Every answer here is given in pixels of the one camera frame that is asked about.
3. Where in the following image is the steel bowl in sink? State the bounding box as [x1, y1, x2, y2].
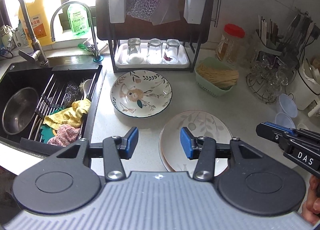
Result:
[2, 87, 39, 135]

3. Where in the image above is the brown cutting board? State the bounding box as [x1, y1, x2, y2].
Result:
[95, 0, 217, 45]

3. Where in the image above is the pink rim leaf plate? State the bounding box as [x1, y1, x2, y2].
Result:
[161, 110, 232, 176]

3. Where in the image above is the upturned glass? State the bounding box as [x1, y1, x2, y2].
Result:
[127, 38, 143, 64]
[146, 38, 163, 64]
[163, 39, 180, 64]

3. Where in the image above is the wire rack with glasses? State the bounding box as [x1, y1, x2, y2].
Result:
[246, 53, 296, 104]

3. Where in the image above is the white electric cooker pot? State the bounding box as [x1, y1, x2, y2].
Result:
[290, 59, 319, 117]

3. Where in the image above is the yellow cloth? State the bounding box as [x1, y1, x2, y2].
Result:
[43, 99, 91, 131]

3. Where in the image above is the rabbit pattern deep plate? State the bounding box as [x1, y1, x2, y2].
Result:
[110, 70, 172, 118]

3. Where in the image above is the upturned glass right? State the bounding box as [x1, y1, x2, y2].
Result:
[163, 39, 180, 64]

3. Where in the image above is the black dish rack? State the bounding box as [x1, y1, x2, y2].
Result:
[105, 0, 213, 74]

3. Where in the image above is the person right hand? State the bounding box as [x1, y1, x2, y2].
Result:
[301, 175, 320, 225]

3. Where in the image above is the small curved faucet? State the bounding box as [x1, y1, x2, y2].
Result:
[50, 1, 104, 63]

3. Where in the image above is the green basket of noodles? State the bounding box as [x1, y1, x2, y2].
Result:
[195, 57, 239, 97]

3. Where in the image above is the upturned glass middle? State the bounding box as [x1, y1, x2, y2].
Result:
[146, 38, 163, 64]

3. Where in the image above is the hanging utensil set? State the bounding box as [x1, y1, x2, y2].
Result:
[280, 11, 319, 57]

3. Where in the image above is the pale blue bowl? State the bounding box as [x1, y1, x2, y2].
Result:
[274, 112, 296, 129]
[276, 93, 298, 118]

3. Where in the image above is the yellow detergent bottle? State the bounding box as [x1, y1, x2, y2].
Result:
[24, 0, 55, 46]

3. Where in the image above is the upturned glass left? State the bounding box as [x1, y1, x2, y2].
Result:
[127, 38, 143, 64]

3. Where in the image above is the tall steel faucet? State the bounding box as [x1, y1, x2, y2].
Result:
[0, 0, 49, 67]

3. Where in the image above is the pink cloth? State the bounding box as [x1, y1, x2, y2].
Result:
[47, 124, 80, 147]

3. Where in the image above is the white plate red flower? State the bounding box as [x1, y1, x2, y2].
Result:
[158, 130, 175, 172]

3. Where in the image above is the green dish soap bottle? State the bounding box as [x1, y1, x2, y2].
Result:
[67, 4, 89, 36]

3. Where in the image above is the black kitchen sink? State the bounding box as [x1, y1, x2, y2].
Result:
[1, 56, 106, 156]

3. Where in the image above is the green chopstick holder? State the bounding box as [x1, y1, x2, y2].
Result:
[252, 15, 283, 59]

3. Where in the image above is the white ceramic bowl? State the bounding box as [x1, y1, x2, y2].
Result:
[297, 123, 309, 130]

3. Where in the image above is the red lid glass jar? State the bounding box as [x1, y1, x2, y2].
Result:
[215, 24, 246, 65]

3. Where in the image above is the steel wool scrubber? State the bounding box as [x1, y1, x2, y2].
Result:
[62, 81, 80, 108]

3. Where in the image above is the white dish brush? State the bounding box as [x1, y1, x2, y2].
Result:
[79, 79, 92, 99]

